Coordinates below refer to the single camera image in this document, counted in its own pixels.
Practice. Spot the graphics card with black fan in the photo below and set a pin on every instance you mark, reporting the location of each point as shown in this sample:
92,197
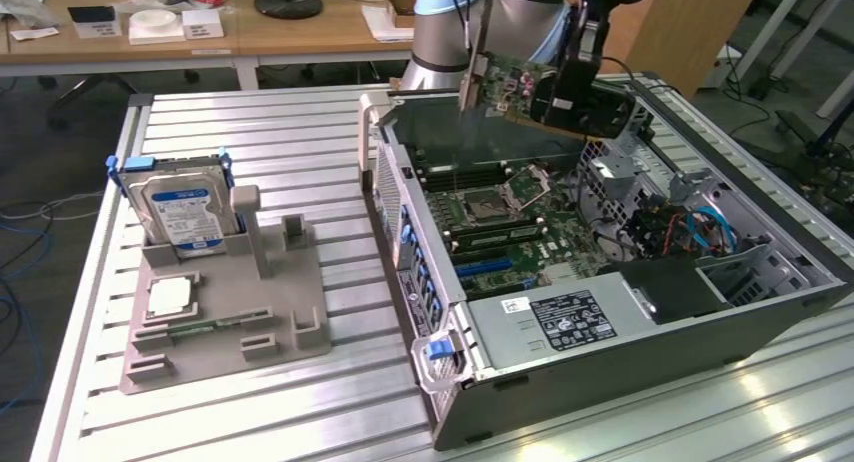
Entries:
514,82

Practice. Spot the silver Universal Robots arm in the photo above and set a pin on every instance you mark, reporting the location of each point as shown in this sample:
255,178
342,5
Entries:
441,47

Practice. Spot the wooden cabinet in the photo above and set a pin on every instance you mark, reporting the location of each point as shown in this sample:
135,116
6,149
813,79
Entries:
674,37

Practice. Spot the metal disk bay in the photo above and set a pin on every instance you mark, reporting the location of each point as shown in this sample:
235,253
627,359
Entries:
617,172

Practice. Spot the small cardboard box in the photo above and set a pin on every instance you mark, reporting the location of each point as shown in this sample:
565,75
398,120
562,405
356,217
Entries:
402,2

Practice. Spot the white paper stack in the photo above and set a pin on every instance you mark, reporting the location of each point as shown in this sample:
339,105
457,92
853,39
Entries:
387,29

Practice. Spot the open metal socket cover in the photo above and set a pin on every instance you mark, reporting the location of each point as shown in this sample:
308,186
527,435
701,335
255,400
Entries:
530,184

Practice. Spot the CPU socket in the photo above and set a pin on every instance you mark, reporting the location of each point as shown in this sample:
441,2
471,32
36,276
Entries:
486,207

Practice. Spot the installed black RAM stick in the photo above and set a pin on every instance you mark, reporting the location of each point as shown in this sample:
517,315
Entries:
497,234

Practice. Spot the green motherboard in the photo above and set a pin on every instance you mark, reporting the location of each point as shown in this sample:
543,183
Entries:
534,252

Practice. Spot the black round lamp base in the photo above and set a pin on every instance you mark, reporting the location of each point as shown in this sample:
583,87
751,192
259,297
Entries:
288,4

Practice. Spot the blue expansion slot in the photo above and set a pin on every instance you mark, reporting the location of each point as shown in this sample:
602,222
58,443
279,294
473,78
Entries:
483,268

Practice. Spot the plain white box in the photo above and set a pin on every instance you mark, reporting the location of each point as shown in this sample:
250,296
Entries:
202,24

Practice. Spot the grey power supply with label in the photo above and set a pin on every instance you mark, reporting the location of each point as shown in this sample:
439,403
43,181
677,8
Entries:
521,327

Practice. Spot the white box with tape roll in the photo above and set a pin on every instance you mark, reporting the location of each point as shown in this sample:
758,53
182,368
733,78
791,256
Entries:
155,28

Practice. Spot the open grey PC case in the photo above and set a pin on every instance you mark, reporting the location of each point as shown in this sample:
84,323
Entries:
601,372

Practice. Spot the blue case latch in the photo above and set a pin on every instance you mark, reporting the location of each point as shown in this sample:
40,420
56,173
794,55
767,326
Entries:
438,351

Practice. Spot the hard disk with blue label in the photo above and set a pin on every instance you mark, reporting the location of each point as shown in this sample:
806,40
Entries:
183,217

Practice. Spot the white box with black label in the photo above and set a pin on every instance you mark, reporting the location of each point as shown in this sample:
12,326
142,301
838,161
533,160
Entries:
95,22

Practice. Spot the black chair base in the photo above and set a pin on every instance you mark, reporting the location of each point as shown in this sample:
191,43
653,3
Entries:
74,94

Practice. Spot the wooden desk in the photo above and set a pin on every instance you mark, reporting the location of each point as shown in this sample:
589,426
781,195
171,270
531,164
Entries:
67,54

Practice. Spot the grey printed parts rack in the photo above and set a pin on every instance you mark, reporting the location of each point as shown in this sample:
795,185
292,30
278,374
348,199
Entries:
260,342

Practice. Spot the silver CPU chip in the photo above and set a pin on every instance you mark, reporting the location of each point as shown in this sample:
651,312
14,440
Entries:
172,296

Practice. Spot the small white paper card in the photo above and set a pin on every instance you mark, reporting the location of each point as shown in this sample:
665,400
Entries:
34,33

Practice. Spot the green RAM stick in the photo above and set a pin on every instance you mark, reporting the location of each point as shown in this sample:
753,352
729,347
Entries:
200,327

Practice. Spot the clear plastic bag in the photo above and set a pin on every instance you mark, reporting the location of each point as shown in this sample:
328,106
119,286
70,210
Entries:
27,4

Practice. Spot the white table frame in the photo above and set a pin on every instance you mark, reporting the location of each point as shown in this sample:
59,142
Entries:
787,27

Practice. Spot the blue disk bracket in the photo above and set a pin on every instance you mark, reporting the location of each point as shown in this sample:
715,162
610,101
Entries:
114,174

